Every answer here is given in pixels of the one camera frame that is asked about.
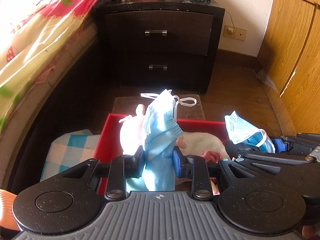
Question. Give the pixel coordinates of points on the orange comb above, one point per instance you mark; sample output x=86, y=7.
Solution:
x=7, y=219

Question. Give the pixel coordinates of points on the cream plush toy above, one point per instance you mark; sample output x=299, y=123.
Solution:
x=197, y=143

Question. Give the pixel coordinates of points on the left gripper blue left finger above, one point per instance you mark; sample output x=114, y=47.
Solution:
x=122, y=168

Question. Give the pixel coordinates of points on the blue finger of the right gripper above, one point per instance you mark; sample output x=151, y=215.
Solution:
x=243, y=150
x=284, y=144

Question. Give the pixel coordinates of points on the light blue face mask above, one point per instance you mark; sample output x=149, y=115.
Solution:
x=160, y=133
x=239, y=130

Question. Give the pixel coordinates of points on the pink knitted cloth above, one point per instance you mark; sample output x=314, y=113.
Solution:
x=211, y=156

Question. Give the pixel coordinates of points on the wall power outlet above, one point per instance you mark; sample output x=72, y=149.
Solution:
x=235, y=33

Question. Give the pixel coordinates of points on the blue white checkered tablecloth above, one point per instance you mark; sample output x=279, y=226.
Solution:
x=69, y=150

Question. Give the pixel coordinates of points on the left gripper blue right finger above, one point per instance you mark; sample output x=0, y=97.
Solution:
x=193, y=167

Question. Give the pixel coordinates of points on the red cardboard box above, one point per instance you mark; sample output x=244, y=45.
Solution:
x=108, y=147

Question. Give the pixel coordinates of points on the dark wooden nightstand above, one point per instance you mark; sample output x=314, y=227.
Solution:
x=160, y=43

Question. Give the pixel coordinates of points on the pink pig plush toy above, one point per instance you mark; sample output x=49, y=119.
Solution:
x=131, y=137

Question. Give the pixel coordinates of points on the wooden wardrobe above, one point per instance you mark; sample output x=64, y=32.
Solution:
x=289, y=55

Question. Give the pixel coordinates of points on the small wooden stool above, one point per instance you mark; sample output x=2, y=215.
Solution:
x=179, y=106

